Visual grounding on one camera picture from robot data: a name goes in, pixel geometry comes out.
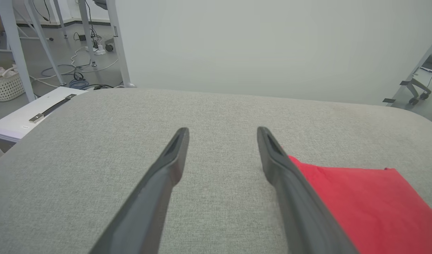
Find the grey chair base with casters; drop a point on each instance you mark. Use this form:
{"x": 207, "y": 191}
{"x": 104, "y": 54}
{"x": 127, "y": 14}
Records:
{"x": 417, "y": 88}

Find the white box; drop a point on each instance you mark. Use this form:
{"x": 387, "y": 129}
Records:
{"x": 14, "y": 121}

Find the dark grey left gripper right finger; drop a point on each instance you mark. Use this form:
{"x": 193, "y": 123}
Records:
{"x": 300, "y": 211}

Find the white basket with pink laundry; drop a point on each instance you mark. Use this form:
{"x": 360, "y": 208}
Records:
{"x": 6, "y": 88}

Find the white metal post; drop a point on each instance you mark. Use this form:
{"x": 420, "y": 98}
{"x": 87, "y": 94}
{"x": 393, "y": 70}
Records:
{"x": 119, "y": 46}

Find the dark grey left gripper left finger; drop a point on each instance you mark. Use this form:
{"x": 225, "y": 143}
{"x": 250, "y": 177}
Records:
{"x": 148, "y": 204}

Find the white power strip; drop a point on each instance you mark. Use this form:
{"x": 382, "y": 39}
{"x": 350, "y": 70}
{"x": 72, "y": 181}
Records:
{"x": 98, "y": 51}

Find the red and white basketball jersey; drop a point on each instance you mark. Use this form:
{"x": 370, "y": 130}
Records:
{"x": 371, "y": 208}

